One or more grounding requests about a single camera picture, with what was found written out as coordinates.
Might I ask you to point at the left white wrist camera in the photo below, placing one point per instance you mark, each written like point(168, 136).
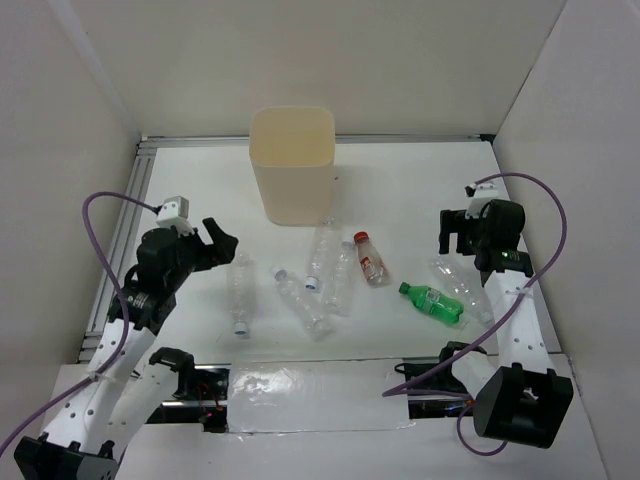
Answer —
point(173, 213)

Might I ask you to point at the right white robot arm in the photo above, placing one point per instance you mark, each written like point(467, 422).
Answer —
point(522, 399)

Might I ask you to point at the clear bottle white cap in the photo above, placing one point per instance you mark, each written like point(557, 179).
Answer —
point(338, 291)

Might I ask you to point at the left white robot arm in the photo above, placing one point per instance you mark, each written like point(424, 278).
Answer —
point(127, 378)

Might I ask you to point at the clear bottle grey cap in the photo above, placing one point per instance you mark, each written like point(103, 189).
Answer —
point(306, 308)

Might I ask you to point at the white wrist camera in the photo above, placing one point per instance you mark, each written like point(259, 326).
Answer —
point(173, 213)
point(479, 195)

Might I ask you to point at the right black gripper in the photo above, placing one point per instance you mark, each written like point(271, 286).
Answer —
point(453, 221)

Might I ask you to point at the beige plastic bin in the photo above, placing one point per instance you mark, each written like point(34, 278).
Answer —
point(292, 151)

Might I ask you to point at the clear crushed bottle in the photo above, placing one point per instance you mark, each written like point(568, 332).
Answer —
point(461, 285)

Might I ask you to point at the red cap labelled bottle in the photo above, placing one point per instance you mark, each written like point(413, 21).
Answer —
point(373, 268)

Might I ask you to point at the aluminium frame rail back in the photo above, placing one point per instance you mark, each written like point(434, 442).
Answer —
point(206, 141)

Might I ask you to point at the green plastic bottle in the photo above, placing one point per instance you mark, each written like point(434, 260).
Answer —
point(434, 304)

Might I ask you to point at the clear bottle blue cap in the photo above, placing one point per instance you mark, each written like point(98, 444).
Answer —
point(325, 242)
point(241, 293)

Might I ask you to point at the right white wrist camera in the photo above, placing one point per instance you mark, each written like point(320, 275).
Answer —
point(479, 195)

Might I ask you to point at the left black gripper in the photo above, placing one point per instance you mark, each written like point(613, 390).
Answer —
point(223, 249)

